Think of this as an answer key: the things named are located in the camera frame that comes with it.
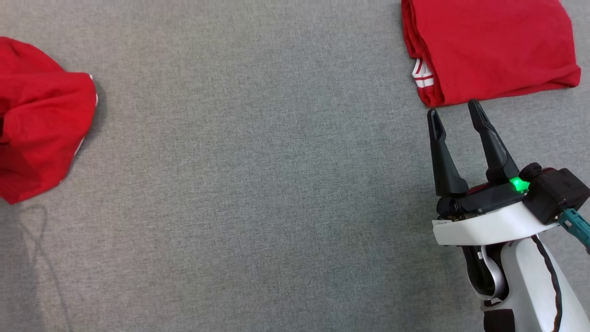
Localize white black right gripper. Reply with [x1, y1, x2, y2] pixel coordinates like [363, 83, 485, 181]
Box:
[427, 99, 561, 246]

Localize teal-plug right camera cable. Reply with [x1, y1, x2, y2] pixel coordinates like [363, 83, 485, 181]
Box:
[558, 208, 590, 255]

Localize red white basketball jersey shirt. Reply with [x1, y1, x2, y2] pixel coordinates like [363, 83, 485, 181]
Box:
[401, 0, 582, 108]

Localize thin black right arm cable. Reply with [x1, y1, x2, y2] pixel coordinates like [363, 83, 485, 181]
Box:
[530, 234, 564, 332]

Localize red shorts with white trim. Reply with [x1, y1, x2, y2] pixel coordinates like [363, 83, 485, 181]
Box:
[0, 37, 99, 205]

